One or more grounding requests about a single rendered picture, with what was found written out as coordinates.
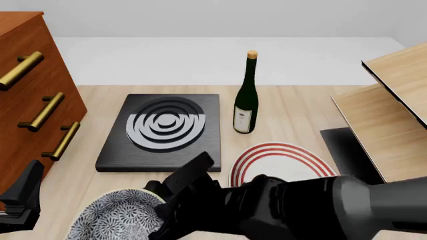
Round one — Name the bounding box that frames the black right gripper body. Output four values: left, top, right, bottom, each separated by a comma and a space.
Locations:
165, 171, 235, 240

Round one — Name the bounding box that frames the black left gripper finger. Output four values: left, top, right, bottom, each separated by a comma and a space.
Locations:
0, 159, 45, 205
20, 174, 43, 216

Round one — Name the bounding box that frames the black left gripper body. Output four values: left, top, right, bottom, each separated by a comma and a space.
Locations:
0, 202, 41, 231

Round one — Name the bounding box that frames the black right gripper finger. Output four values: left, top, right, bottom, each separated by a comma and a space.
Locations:
143, 179, 171, 200
147, 202, 181, 240

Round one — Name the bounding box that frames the black white patterned bowl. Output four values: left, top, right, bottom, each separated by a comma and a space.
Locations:
65, 188, 167, 240

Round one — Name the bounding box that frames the flat black stove plate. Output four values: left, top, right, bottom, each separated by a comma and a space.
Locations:
95, 93, 222, 173

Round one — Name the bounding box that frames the white plate with red rings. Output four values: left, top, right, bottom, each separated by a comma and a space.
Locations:
228, 141, 340, 188

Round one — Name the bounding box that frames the wooden cabinet drawer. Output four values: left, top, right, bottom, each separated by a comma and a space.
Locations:
0, 22, 63, 101
0, 63, 77, 153
0, 101, 88, 208

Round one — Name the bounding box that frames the dark green wine bottle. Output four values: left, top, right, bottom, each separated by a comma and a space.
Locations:
232, 50, 260, 135

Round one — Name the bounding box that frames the brown wooden cabinet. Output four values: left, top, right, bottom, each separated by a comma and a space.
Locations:
0, 11, 89, 211

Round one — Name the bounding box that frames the pale wooden shelf rack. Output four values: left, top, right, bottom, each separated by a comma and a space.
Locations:
319, 41, 427, 186

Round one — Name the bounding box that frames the brass drawer handle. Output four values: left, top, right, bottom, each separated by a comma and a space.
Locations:
41, 121, 81, 162
0, 51, 45, 92
17, 91, 66, 133

